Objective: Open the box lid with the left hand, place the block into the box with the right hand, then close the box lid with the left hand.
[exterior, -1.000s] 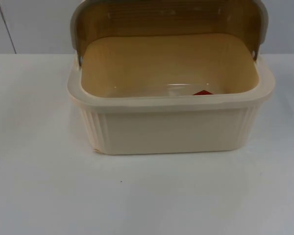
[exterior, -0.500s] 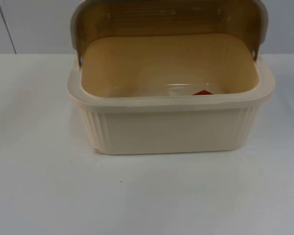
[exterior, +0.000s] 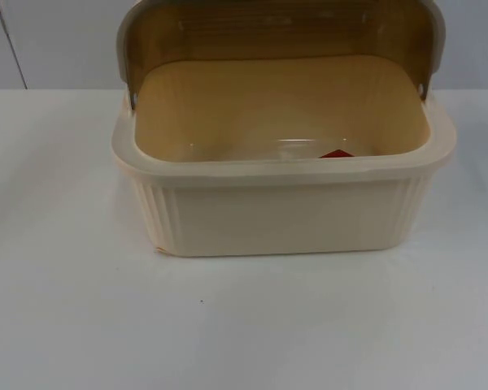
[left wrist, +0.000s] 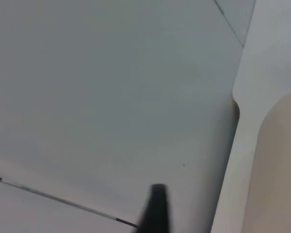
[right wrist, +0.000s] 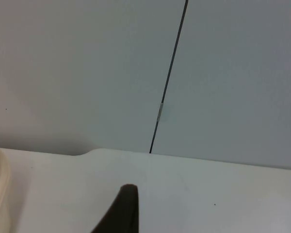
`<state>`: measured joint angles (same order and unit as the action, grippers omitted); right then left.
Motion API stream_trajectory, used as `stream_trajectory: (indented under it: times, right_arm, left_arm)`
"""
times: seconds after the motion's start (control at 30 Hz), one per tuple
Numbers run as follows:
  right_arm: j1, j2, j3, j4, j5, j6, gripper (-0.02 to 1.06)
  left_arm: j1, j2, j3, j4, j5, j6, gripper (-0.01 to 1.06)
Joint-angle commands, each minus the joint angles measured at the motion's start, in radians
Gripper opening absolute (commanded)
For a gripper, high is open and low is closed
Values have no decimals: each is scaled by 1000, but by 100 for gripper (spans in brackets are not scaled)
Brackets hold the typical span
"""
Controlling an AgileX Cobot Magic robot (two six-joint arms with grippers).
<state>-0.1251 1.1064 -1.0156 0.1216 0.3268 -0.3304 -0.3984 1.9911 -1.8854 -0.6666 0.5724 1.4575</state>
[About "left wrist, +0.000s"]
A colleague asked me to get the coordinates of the cream lid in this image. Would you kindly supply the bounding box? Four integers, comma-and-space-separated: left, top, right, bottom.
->
241, 91, 291, 233

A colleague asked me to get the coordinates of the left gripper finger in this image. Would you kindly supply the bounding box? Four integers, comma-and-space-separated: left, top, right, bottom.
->
135, 183, 177, 233

